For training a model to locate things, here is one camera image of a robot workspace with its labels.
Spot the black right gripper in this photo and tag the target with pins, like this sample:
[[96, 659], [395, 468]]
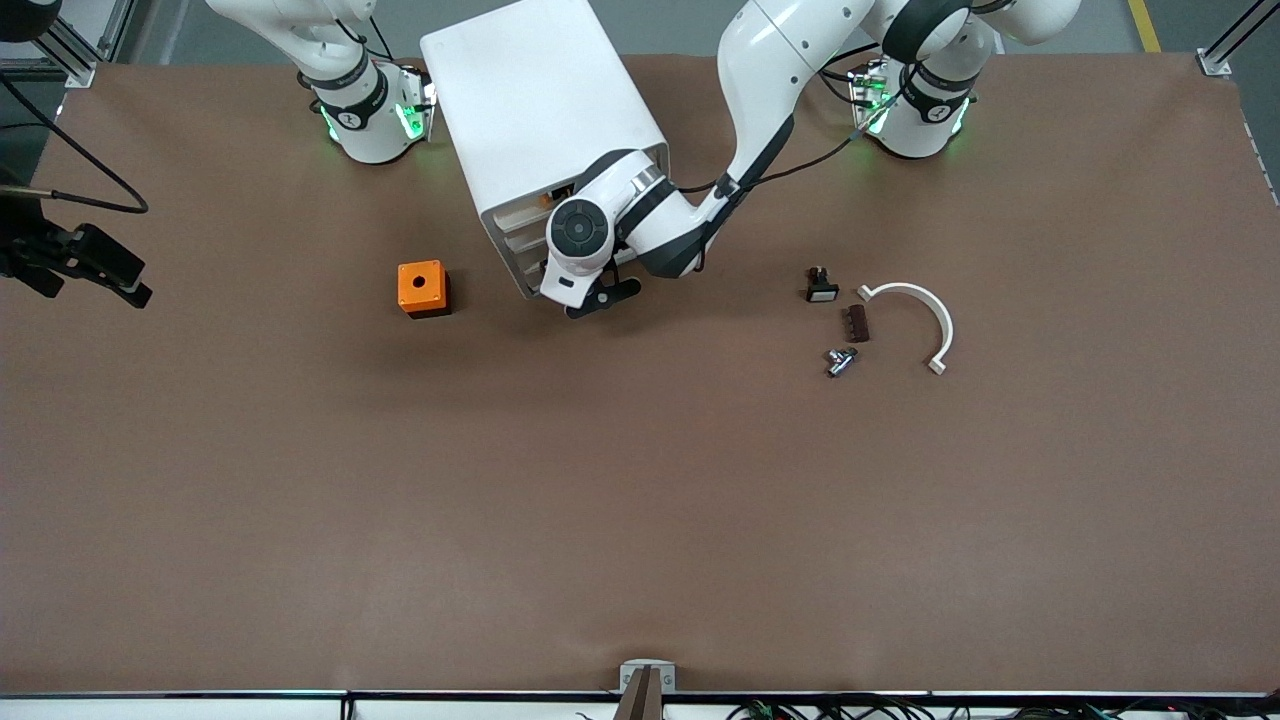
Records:
[[27, 246]]

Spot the white tray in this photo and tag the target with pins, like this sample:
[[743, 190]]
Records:
[[530, 100]]

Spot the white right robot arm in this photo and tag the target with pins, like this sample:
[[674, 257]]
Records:
[[360, 110]]

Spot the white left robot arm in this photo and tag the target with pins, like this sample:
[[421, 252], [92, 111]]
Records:
[[780, 60]]

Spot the brown table cover sheet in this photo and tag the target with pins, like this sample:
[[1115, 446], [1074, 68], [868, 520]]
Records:
[[640, 500]]

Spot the silver metal fitting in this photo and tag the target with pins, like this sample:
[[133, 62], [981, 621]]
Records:
[[840, 362]]

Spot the brown terminal block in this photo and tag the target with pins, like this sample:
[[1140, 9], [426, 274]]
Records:
[[859, 324]]

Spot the white curved pipe clamp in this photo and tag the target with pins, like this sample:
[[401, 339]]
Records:
[[940, 320]]

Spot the orange button enclosure box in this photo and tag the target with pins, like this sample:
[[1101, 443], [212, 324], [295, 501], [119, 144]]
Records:
[[420, 288]]

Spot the aluminium frame post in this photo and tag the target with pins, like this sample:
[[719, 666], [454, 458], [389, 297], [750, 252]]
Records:
[[75, 55], [1225, 50]]

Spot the small black switch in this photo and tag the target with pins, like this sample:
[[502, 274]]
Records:
[[822, 288]]

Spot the grey metal bracket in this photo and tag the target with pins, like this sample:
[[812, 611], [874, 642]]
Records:
[[647, 675]]

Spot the white table edge rail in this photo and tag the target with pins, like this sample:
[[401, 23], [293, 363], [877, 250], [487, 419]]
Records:
[[200, 708]]

